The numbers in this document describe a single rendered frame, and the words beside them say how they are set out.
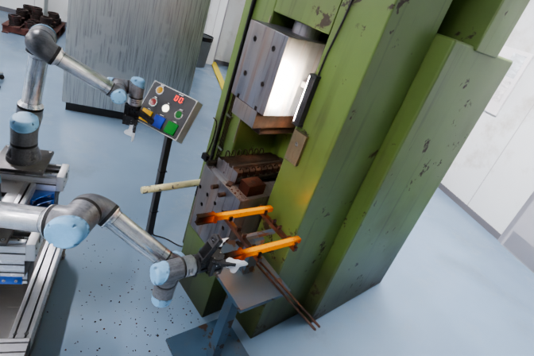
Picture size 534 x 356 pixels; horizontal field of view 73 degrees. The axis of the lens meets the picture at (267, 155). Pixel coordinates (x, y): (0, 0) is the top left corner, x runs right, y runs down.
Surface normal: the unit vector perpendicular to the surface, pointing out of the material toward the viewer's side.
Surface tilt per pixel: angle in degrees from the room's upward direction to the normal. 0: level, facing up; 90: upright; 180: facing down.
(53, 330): 0
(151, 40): 90
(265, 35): 90
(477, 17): 90
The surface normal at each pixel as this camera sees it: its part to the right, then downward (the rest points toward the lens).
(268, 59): -0.74, 0.07
